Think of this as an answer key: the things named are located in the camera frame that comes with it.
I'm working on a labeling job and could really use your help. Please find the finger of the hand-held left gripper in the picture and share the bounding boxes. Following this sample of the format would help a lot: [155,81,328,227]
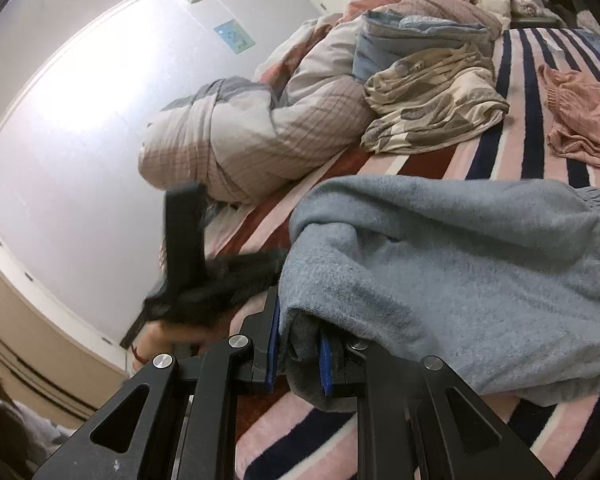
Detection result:
[200,249,288,323]

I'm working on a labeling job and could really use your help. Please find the dark stool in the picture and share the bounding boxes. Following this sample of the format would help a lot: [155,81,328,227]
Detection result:
[510,12,567,29]

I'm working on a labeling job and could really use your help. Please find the person's left hand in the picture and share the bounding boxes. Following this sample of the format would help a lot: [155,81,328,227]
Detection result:
[130,316,222,362]

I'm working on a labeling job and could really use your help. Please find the pink grey plaid quilt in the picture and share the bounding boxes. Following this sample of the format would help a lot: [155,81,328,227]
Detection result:
[139,0,503,206]

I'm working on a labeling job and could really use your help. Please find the beige leaf-print garment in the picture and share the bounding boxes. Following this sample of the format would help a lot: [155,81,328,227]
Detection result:
[360,42,511,156]

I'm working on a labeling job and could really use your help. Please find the light blue denim garment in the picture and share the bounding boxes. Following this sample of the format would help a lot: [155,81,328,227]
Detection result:
[354,10,481,83]

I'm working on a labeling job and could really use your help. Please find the blue-grey pants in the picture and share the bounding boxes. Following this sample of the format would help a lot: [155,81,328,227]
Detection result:
[279,175,600,413]

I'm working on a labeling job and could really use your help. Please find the pink plaid pants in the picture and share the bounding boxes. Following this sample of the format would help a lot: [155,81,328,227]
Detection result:
[537,64,600,173]

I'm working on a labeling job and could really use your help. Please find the small blue wall poster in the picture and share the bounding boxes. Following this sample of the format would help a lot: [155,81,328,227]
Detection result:
[213,20,256,54]

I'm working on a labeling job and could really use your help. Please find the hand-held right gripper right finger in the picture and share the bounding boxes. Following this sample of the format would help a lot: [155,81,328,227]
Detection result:
[317,332,553,480]

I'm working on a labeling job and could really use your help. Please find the person's grey clothing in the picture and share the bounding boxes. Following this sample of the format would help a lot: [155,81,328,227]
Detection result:
[10,400,77,467]

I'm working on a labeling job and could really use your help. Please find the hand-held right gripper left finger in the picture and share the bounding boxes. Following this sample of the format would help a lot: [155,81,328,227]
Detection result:
[32,285,282,480]

